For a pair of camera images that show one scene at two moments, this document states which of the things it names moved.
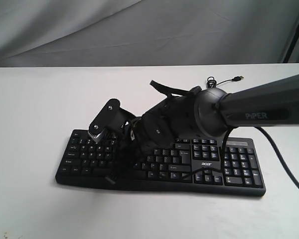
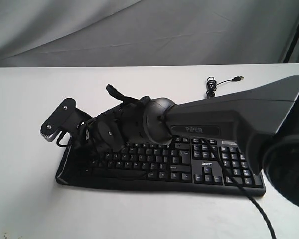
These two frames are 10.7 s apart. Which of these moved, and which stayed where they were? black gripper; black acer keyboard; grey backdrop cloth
Moved: black gripper
Stayed: grey backdrop cloth; black acer keyboard
